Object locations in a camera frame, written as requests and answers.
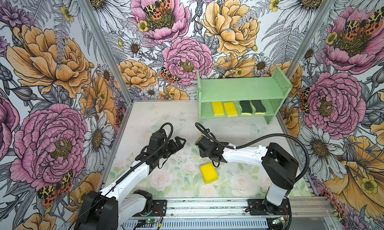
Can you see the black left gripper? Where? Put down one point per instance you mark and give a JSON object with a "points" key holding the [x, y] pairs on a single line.
{"points": [[179, 145]]}

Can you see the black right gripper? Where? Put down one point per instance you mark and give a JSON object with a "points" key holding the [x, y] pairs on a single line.
{"points": [[202, 154]]}

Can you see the yellow sponge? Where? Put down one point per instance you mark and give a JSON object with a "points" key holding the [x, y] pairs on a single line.
{"points": [[218, 109], [230, 109]]}

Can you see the dark green scouring sponge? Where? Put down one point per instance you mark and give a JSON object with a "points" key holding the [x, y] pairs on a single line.
{"points": [[246, 108], [258, 107]]}

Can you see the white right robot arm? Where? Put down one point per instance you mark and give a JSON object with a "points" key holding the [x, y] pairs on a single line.
{"points": [[280, 166]]}

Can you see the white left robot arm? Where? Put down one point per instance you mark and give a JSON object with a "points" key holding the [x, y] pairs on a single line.
{"points": [[111, 206]]}

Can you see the green metal shelf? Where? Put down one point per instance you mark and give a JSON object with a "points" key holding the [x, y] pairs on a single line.
{"points": [[272, 91]]}

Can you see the yellow sponge lying alone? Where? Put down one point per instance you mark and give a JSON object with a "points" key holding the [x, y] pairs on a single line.
{"points": [[209, 173]]}

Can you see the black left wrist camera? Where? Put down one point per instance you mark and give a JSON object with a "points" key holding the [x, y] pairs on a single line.
{"points": [[156, 140]]}

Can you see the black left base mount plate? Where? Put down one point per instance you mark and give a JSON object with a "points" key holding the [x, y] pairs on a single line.
{"points": [[157, 209]]}

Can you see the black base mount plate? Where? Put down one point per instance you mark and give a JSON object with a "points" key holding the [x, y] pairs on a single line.
{"points": [[157, 209], [260, 207]]}

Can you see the aluminium rail frame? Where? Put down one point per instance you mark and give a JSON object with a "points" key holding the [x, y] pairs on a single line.
{"points": [[308, 213]]}

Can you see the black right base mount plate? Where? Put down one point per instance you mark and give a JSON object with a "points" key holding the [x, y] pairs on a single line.
{"points": [[260, 207]]}

